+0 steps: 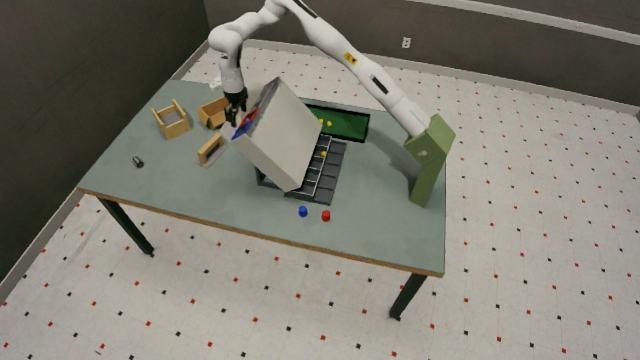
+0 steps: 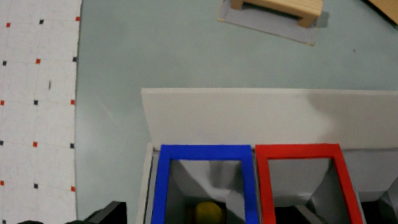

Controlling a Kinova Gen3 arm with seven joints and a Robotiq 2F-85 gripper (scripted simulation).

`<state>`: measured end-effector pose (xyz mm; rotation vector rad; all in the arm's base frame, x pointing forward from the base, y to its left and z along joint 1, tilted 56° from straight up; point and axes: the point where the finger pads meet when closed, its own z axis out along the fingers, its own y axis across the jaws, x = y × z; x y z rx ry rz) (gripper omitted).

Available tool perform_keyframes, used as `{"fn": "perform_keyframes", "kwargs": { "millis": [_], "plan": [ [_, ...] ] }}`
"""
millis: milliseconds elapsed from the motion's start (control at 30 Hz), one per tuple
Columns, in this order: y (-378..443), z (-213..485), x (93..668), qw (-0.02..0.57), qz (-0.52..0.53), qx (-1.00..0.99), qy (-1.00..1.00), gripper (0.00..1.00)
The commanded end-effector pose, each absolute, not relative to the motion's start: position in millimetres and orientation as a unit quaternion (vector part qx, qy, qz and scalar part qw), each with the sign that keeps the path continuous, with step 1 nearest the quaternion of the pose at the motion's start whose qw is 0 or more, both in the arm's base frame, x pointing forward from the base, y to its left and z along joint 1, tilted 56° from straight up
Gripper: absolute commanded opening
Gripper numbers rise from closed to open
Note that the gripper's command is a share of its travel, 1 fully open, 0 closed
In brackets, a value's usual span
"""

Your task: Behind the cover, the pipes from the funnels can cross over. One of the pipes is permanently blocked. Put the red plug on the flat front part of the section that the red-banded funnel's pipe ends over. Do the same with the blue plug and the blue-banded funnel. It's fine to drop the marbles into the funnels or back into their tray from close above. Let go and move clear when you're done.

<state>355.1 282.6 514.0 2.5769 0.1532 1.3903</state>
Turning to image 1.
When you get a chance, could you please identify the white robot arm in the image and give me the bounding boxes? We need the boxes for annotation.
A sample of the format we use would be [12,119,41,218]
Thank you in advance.
[208,0,431,138]

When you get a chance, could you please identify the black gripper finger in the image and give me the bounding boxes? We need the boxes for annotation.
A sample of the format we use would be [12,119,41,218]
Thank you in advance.
[224,101,240,128]
[241,86,249,112]

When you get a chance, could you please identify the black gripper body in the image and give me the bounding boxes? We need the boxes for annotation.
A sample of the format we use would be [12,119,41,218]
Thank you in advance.
[223,87,246,110]

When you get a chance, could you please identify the open brown cardboard box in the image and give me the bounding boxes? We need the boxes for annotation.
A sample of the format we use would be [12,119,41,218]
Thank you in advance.
[198,97,229,130]

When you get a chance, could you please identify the tan cardboard box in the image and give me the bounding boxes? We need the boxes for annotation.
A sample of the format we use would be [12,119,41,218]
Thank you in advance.
[151,100,191,140]

